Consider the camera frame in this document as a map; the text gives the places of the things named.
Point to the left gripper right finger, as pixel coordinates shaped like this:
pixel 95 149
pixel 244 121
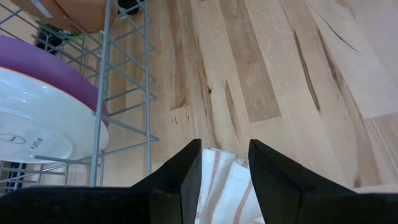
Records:
pixel 311 205

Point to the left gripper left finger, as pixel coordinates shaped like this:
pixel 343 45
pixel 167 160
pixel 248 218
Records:
pixel 124 205

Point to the white striped dish towel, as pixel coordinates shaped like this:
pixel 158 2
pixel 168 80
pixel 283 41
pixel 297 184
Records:
pixel 227 186

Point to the white plate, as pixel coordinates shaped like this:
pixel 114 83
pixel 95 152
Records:
pixel 46 124

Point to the purple plate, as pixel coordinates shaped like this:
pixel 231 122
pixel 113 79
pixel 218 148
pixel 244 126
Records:
pixel 37 65

